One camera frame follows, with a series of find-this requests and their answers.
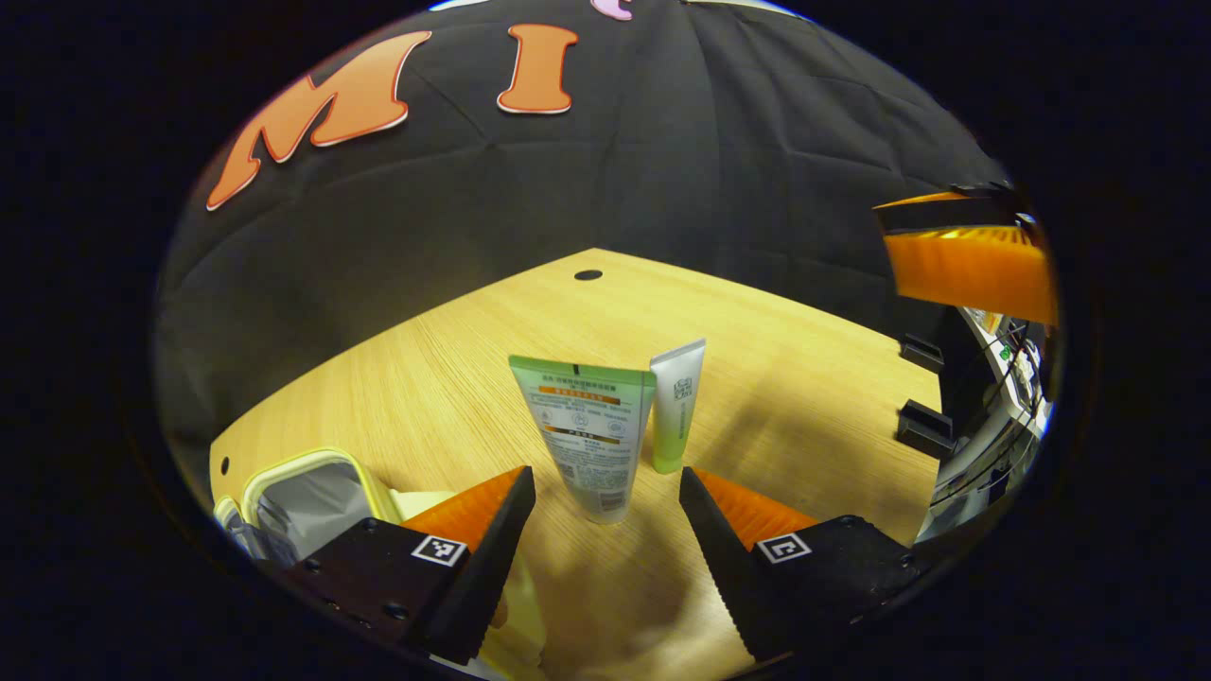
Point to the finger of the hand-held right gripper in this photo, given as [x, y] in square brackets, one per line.
[974, 270]
[946, 216]

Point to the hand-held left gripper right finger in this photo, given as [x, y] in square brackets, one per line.
[728, 577]

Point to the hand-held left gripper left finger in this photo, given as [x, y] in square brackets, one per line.
[487, 567]

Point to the large light green tube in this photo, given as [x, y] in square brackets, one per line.
[587, 435]

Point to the small white green tube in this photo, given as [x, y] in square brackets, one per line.
[676, 416]

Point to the cream yellow suitcase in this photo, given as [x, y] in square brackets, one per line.
[312, 511]

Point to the cluttered equipment rack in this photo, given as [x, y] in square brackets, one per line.
[993, 445]

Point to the black table bracket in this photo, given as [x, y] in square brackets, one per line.
[925, 427]
[922, 355]

